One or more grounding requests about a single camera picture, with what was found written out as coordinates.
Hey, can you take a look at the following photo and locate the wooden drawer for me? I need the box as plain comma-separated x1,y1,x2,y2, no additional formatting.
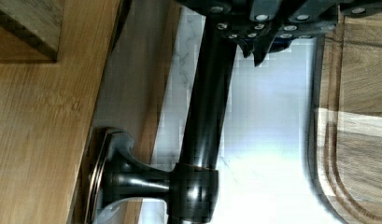
0,0,181,224

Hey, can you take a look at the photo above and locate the black drawer handle bar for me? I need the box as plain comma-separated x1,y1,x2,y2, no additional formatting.
82,17,236,224

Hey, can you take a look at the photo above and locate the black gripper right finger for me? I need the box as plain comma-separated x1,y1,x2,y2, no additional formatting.
252,0,382,66

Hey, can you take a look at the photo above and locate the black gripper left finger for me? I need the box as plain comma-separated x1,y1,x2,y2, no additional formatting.
176,0,276,58

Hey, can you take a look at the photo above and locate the wooden cutting board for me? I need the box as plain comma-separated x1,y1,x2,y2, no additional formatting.
309,12,382,224

